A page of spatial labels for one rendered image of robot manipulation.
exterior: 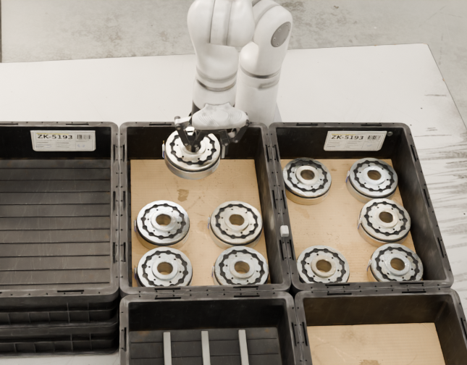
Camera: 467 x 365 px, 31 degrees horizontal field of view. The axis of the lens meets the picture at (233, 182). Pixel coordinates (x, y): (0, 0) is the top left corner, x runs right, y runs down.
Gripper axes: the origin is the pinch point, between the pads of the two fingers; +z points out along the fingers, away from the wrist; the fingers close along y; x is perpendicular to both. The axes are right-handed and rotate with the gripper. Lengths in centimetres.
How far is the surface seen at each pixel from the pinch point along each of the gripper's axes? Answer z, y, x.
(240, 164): 17.0, -8.9, -9.3
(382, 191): 14.6, -36.5, 2.0
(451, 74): 104, -116, -116
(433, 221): 7.3, -41.5, 14.9
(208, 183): 16.8, -1.3, -4.7
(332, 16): 104, -76, -151
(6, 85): 30, 41, -48
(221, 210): 13.8, -2.8, 4.3
